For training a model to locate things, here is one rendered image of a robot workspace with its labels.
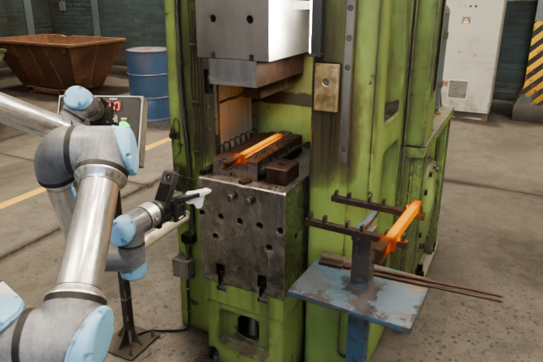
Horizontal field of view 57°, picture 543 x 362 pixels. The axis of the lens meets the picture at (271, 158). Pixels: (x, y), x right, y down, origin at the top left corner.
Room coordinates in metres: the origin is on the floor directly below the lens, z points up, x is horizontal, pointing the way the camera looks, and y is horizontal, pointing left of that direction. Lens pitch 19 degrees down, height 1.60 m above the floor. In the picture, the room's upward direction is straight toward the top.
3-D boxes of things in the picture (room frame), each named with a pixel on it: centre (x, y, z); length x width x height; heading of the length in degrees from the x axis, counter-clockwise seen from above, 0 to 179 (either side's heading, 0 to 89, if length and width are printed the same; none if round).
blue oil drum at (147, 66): (6.47, 1.57, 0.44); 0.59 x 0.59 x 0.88
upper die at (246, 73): (1.98, 0.05, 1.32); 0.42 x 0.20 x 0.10; 153
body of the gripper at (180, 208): (1.39, 0.32, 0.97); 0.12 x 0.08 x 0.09; 153
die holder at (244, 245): (1.97, -0.01, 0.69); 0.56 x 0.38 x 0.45; 153
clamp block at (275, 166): (1.77, -0.04, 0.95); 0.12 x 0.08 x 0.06; 153
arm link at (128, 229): (1.24, 0.39, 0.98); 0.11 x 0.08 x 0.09; 153
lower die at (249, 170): (1.98, 0.05, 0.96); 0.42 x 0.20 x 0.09; 153
